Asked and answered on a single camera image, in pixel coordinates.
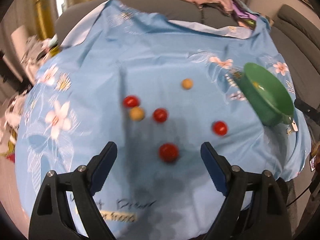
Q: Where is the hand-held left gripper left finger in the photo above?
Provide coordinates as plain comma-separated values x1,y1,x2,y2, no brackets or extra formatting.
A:
29,141,118,240

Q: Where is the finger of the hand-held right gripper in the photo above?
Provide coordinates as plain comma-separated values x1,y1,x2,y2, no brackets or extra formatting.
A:
294,99,320,122
286,117,299,132

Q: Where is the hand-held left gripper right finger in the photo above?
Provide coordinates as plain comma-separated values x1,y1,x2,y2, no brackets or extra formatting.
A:
201,142,292,240

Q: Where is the green plastic bowl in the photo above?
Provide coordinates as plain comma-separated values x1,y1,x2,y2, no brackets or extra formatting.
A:
239,62,295,127

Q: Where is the red cherry tomato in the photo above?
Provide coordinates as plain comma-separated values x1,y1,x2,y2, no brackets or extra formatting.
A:
212,121,228,137
152,108,169,123
158,142,179,163
122,95,140,108

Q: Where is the yellow cherry tomato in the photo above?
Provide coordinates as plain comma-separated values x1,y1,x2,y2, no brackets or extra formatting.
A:
129,107,145,122
181,78,194,90

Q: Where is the blue floral cloth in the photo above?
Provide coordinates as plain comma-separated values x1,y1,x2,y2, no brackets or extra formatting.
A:
15,0,313,238

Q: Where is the purple crumpled cloth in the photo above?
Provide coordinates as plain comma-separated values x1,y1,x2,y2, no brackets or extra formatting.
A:
231,0,258,28

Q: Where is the cluttered clothes pile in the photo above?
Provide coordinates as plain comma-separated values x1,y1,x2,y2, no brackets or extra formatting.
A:
0,25,60,160

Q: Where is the yellow and grey curtain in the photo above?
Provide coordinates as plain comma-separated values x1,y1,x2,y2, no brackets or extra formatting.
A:
32,0,208,38

